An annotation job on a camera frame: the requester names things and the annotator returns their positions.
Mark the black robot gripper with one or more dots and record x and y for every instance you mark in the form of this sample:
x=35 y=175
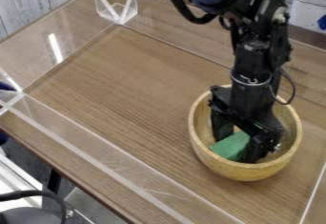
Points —
x=243 y=105

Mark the green rectangular block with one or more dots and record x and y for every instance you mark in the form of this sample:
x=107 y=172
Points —
x=230 y=148

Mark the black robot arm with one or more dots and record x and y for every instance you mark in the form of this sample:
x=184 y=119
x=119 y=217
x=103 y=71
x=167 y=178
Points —
x=258 y=25

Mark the light wooden bowl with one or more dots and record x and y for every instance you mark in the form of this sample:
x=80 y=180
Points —
x=230 y=169

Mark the white container background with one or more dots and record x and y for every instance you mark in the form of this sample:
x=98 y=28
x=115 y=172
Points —
x=307 y=14

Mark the black table leg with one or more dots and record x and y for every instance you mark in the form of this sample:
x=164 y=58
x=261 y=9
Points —
x=53 y=181

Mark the clear acrylic wall panel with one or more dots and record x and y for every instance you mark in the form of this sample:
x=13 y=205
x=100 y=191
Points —
x=143 y=195

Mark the clear acrylic corner bracket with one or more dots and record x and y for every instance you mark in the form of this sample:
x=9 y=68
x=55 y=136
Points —
x=118 y=13

